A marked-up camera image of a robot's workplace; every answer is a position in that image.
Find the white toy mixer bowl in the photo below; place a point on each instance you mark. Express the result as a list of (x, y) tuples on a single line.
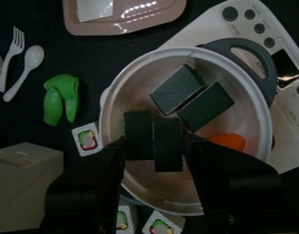
[(135, 91)]

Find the pink plastic tray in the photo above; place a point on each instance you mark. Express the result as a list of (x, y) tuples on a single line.
[(147, 15)]

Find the white plastic piece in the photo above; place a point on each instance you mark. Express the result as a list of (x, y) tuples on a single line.
[(94, 9)]

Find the orange toy food piece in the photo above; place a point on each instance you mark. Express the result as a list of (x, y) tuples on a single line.
[(229, 141)]

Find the beige toy box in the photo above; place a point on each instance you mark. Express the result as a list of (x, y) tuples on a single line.
[(22, 186)]

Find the white plastic spoon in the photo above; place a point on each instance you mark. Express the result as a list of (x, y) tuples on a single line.
[(31, 59)]

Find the white toy kitchen appliance base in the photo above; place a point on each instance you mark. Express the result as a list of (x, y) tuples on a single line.
[(205, 27)]

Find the white plastic fork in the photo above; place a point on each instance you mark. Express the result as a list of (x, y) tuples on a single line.
[(11, 55)]

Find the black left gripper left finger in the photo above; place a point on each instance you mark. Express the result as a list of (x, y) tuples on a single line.
[(86, 195)]

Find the white sushi roll piece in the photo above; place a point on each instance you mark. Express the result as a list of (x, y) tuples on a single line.
[(162, 225), (123, 220), (87, 139)]

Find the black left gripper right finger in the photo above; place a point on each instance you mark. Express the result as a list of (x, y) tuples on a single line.
[(237, 189)]

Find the dark green sushi block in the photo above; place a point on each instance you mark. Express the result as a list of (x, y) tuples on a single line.
[(175, 90), (138, 135), (169, 144), (206, 106)]

